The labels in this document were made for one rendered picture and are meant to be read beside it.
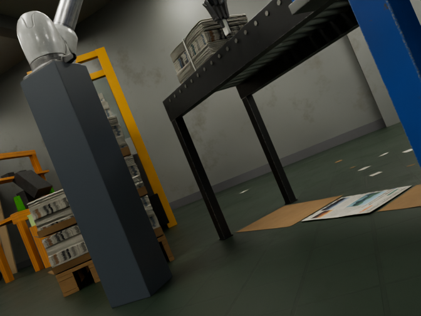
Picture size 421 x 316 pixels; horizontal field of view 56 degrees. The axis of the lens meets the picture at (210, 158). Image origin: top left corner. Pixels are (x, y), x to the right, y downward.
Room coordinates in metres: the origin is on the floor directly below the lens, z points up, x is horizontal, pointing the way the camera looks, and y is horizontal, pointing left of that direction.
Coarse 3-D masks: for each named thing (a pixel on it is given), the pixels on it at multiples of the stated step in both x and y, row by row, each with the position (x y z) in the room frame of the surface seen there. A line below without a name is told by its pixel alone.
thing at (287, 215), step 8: (320, 200) 2.04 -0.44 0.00; (328, 200) 1.96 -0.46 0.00; (280, 208) 2.30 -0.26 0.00; (288, 208) 2.19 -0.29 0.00; (296, 208) 2.09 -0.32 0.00; (304, 208) 2.00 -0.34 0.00; (312, 208) 1.93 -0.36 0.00; (320, 208) 1.85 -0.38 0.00; (264, 216) 2.24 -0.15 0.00; (272, 216) 2.15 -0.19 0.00; (280, 216) 2.06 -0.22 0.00; (288, 216) 1.97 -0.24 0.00; (296, 216) 1.89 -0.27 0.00; (304, 216) 1.82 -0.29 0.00; (256, 224) 2.11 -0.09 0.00; (264, 224) 2.02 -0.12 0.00; (272, 224) 1.94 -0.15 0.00; (280, 224) 1.86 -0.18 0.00; (288, 224) 1.79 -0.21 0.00
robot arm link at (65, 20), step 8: (64, 0) 1.83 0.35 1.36; (72, 0) 1.84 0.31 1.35; (80, 0) 1.87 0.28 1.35; (64, 8) 1.83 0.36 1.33; (72, 8) 1.84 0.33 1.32; (80, 8) 1.89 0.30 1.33; (56, 16) 1.84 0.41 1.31; (64, 16) 1.83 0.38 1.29; (72, 16) 1.85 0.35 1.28; (56, 24) 1.81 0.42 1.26; (64, 24) 1.83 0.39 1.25; (72, 24) 1.86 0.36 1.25; (64, 32) 1.81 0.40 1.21; (72, 32) 1.85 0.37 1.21; (64, 40) 1.80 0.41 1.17; (72, 40) 1.84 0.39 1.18; (72, 48) 1.85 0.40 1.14
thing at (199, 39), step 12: (204, 24) 1.85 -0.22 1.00; (216, 24) 1.88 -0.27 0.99; (240, 24) 1.96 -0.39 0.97; (192, 36) 1.93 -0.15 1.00; (204, 36) 1.85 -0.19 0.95; (216, 36) 1.88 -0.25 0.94; (228, 36) 1.91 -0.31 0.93; (192, 48) 1.96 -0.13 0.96; (204, 48) 1.88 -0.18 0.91; (216, 48) 1.86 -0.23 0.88; (204, 60) 1.91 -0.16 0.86
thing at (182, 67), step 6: (180, 48) 2.05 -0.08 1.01; (174, 54) 2.12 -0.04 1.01; (180, 54) 2.07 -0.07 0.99; (174, 60) 2.14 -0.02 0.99; (180, 60) 2.09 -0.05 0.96; (186, 60) 2.04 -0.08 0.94; (180, 66) 2.11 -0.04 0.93; (186, 66) 2.05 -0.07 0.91; (180, 72) 2.12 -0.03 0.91; (186, 72) 2.07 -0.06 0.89; (192, 72) 2.03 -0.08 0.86; (180, 78) 2.13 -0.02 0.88; (186, 78) 2.10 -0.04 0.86
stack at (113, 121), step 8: (112, 120) 2.08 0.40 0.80; (112, 128) 2.08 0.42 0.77; (120, 128) 2.09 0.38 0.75; (120, 136) 2.08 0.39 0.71; (120, 144) 2.08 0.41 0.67; (128, 160) 2.08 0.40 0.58; (128, 168) 2.08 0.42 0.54; (136, 168) 2.09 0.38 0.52; (136, 176) 2.09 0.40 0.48; (136, 184) 2.08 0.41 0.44; (144, 200) 2.09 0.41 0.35; (152, 216) 2.09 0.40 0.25; (152, 224) 2.09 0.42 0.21; (160, 240) 2.08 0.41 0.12; (168, 248) 2.09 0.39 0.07; (168, 256) 2.09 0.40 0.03
